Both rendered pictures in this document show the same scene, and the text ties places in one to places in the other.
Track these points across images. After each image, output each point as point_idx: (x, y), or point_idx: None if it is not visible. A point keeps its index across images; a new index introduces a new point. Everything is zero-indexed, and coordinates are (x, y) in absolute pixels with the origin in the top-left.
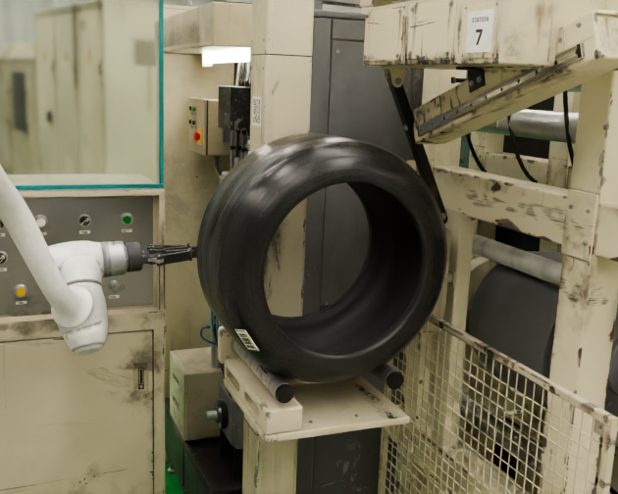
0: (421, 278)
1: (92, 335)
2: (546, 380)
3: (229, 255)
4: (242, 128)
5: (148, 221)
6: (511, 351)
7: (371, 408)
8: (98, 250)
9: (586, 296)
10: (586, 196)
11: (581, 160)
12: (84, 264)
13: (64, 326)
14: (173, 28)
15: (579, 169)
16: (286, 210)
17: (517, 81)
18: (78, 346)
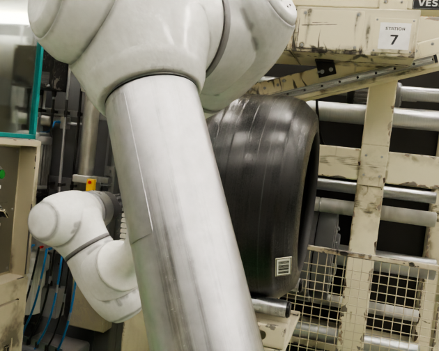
0: (309, 206)
1: None
2: (403, 260)
3: (286, 189)
4: (58, 88)
5: (14, 175)
6: None
7: None
8: (96, 200)
9: (380, 209)
10: (379, 147)
11: (372, 126)
12: (98, 216)
13: (123, 290)
14: None
15: (370, 131)
16: (309, 150)
17: (375, 73)
18: (134, 310)
